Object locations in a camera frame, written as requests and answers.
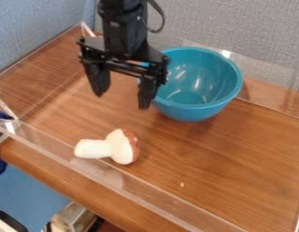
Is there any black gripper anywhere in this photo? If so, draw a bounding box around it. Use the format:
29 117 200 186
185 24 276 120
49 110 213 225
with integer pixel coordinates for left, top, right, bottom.
77 36 169 110

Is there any blue plastic bowl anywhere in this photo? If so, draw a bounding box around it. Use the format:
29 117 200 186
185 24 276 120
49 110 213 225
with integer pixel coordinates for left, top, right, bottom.
152 47 242 122

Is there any white brown toy mushroom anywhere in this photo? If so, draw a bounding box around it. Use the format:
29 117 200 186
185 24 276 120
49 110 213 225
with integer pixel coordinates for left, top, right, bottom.
73 129 140 165

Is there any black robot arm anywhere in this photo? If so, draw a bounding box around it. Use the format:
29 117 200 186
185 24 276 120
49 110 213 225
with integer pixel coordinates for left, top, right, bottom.
77 0 170 110

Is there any clear acrylic front barrier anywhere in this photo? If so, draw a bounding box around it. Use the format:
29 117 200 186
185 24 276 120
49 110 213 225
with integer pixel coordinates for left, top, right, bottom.
0 98 245 232

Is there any clear acrylic barrier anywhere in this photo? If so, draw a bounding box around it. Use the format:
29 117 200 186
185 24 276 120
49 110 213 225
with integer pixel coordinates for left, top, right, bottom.
0 98 245 232
182 39 299 119

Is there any clear acrylic back barrier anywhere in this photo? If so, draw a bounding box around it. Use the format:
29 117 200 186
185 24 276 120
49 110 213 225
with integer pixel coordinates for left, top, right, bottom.
182 39 299 119

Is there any black white device corner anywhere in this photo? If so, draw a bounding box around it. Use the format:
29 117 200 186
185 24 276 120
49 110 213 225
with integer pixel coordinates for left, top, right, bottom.
0 210 29 232

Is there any clear acrylic corner bracket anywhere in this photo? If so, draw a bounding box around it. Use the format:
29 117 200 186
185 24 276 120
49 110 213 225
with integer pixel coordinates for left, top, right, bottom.
80 22 97 37

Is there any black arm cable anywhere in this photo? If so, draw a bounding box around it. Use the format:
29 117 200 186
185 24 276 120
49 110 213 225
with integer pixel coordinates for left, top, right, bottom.
138 0 166 34

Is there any metal table leg frame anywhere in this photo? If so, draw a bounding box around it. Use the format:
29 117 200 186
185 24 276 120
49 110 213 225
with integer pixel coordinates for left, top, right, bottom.
50 202 97 232

